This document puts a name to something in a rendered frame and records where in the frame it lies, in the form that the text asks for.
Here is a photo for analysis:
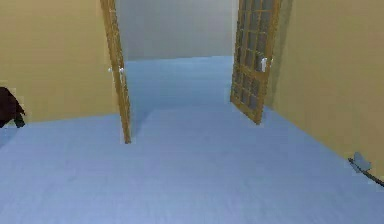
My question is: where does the dark brown furniture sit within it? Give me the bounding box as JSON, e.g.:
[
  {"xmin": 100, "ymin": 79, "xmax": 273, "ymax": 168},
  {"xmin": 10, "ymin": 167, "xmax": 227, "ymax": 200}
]
[{"xmin": 0, "ymin": 86, "xmax": 27, "ymax": 129}]

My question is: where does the wooden glass-paned room door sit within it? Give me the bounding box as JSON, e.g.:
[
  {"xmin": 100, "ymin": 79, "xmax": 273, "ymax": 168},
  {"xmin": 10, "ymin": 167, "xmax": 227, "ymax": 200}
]
[{"xmin": 229, "ymin": 0, "xmax": 283, "ymax": 126}]

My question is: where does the grey-headed black-handled tool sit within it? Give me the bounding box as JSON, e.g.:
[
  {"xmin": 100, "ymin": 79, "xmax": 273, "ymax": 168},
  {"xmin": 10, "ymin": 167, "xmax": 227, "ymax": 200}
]
[{"xmin": 347, "ymin": 151, "xmax": 384, "ymax": 188}]

